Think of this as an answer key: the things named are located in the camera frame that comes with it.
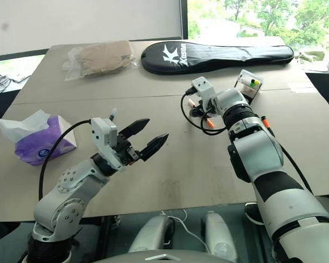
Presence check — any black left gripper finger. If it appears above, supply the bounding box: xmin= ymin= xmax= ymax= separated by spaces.
xmin=138 ymin=133 xmax=170 ymax=162
xmin=118 ymin=118 xmax=151 ymax=141

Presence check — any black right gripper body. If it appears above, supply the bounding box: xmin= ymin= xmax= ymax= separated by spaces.
xmin=199 ymin=99 xmax=218 ymax=115

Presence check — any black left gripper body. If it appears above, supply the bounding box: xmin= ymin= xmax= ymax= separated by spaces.
xmin=115 ymin=133 xmax=141 ymax=166

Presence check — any clear black pen holder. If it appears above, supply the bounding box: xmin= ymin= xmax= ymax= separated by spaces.
xmin=234 ymin=69 xmax=264 ymax=105

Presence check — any brown cardboard sheet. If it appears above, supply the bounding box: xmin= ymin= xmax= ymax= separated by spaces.
xmin=13 ymin=36 xmax=314 ymax=105
xmin=0 ymin=89 xmax=329 ymax=223

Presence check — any black racket cover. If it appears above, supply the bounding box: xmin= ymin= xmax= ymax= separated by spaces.
xmin=140 ymin=41 xmax=295 ymax=75

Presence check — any plastic bag with brown cardboard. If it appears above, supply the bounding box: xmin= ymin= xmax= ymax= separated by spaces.
xmin=62 ymin=40 xmax=140 ymax=82

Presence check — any purple tissue pack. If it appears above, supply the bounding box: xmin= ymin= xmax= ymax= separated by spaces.
xmin=0 ymin=109 xmax=78 ymax=167

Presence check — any silver left robot leg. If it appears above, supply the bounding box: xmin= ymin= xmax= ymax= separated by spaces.
xmin=127 ymin=214 xmax=177 ymax=254

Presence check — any silver robot leg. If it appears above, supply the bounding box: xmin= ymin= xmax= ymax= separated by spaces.
xmin=127 ymin=214 xmax=177 ymax=254
xmin=201 ymin=211 xmax=238 ymax=262

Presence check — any black shoe with white sole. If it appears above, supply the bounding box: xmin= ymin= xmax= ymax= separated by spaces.
xmin=244 ymin=202 xmax=265 ymax=226

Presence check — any silver right robot leg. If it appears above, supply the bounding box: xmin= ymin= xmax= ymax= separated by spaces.
xmin=201 ymin=211 xmax=238 ymax=262

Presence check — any silver robot torso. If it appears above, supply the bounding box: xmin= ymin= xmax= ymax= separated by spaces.
xmin=92 ymin=248 xmax=238 ymax=263

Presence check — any black glossy desk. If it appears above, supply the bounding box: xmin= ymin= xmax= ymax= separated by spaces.
xmin=304 ymin=70 xmax=329 ymax=120

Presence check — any black side desk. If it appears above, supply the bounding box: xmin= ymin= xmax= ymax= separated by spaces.
xmin=0 ymin=54 xmax=46 ymax=138

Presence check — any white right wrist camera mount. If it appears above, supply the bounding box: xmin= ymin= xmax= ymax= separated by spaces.
xmin=191 ymin=77 xmax=219 ymax=113

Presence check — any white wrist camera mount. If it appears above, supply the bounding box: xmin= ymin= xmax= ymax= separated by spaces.
xmin=90 ymin=117 xmax=127 ymax=171
xmin=191 ymin=77 xmax=219 ymax=113

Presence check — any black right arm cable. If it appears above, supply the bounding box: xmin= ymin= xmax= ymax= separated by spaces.
xmin=180 ymin=87 xmax=314 ymax=194

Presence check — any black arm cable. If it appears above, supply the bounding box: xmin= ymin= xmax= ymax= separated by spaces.
xmin=180 ymin=87 xmax=314 ymax=194
xmin=38 ymin=119 xmax=93 ymax=202

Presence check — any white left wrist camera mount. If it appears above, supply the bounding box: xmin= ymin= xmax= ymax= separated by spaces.
xmin=90 ymin=117 xmax=127 ymax=171

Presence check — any orange black cable plug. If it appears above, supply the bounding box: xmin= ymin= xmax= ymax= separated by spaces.
xmin=262 ymin=115 xmax=273 ymax=132

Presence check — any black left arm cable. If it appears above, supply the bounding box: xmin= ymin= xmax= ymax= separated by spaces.
xmin=38 ymin=119 xmax=93 ymax=202

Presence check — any black window post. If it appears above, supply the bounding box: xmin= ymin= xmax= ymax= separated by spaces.
xmin=179 ymin=0 xmax=189 ymax=41

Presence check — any thin white cable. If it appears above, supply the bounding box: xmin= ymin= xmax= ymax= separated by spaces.
xmin=159 ymin=209 xmax=210 ymax=253

